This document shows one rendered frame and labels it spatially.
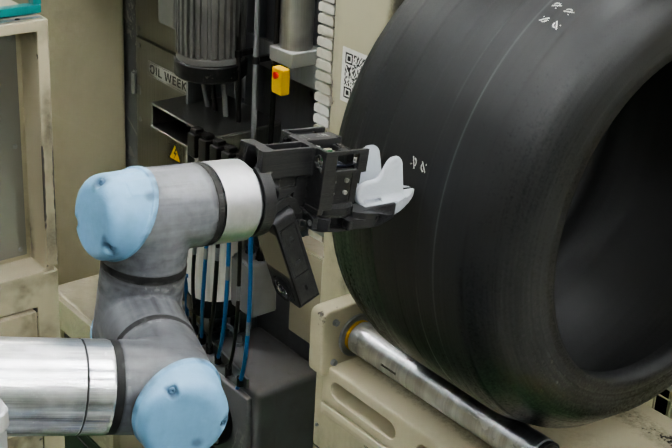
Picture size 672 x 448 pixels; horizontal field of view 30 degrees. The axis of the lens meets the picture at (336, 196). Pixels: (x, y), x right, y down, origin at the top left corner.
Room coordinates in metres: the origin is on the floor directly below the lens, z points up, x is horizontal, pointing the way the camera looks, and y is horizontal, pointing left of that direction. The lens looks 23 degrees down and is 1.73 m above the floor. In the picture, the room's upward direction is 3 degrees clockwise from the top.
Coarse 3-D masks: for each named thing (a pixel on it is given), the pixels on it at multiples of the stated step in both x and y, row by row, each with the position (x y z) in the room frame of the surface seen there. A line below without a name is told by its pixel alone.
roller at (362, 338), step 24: (360, 336) 1.43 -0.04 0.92; (384, 360) 1.38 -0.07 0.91; (408, 360) 1.37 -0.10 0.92; (408, 384) 1.35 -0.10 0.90; (432, 384) 1.32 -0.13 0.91; (456, 408) 1.28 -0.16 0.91; (480, 408) 1.27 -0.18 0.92; (480, 432) 1.25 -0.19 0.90; (504, 432) 1.23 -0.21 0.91; (528, 432) 1.22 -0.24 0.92
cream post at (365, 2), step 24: (336, 0) 1.61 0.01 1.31; (360, 0) 1.57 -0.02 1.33; (384, 0) 1.54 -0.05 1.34; (336, 24) 1.61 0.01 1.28; (360, 24) 1.57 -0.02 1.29; (384, 24) 1.53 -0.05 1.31; (336, 48) 1.60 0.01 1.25; (360, 48) 1.57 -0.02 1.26; (336, 72) 1.60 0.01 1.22; (336, 96) 1.60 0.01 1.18; (336, 120) 1.60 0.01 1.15; (336, 264) 1.58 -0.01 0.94; (336, 288) 1.58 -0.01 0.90; (336, 432) 1.57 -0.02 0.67
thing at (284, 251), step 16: (288, 208) 1.05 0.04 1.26; (288, 224) 1.05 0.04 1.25; (272, 240) 1.05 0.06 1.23; (288, 240) 1.05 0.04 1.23; (272, 256) 1.07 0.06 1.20; (288, 256) 1.05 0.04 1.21; (304, 256) 1.06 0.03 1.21; (272, 272) 1.08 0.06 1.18; (288, 272) 1.05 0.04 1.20; (304, 272) 1.06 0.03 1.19; (288, 288) 1.06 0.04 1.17; (304, 288) 1.06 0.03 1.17; (304, 304) 1.07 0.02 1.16
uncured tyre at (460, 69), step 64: (448, 0) 1.30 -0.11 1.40; (512, 0) 1.26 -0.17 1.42; (576, 0) 1.23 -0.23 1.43; (640, 0) 1.23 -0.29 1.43; (384, 64) 1.29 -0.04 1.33; (448, 64) 1.23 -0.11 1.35; (512, 64) 1.18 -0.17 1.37; (576, 64) 1.18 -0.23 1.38; (640, 64) 1.20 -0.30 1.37; (384, 128) 1.24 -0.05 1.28; (448, 128) 1.18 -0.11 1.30; (512, 128) 1.15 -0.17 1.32; (576, 128) 1.15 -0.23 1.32; (640, 128) 1.63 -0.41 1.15; (448, 192) 1.15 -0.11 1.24; (512, 192) 1.13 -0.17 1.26; (576, 192) 1.59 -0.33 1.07; (640, 192) 1.60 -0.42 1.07; (384, 256) 1.21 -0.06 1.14; (448, 256) 1.14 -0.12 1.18; (512, 256) 1.12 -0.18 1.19; (576, 256) 1.57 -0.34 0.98; (640, 256) 1.54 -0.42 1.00; (384, 320) 1.25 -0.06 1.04; (448, 320) 1.14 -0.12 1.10; (512, 320) 1.12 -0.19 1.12; (576, 320) 1.48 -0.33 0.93; (640, 320) 1.45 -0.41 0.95; (512, 384) 1.15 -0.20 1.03; (576, 384) 1.19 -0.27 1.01; (640, 384) 1.26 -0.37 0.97
